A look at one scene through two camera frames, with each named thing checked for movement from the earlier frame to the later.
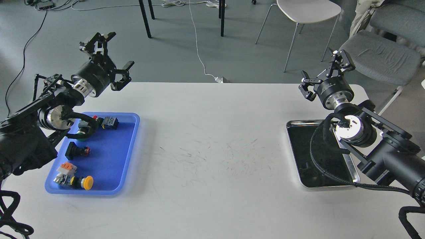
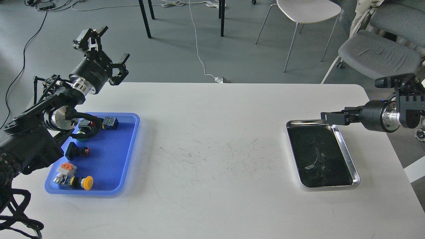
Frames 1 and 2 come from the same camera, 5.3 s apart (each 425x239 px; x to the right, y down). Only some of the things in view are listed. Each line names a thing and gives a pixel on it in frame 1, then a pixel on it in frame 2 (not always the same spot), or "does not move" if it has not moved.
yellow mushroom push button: (86, 182) does not move
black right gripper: (334, 91) → (369, 114)
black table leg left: (145, 17) does not move
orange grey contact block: (67, 168) does not move
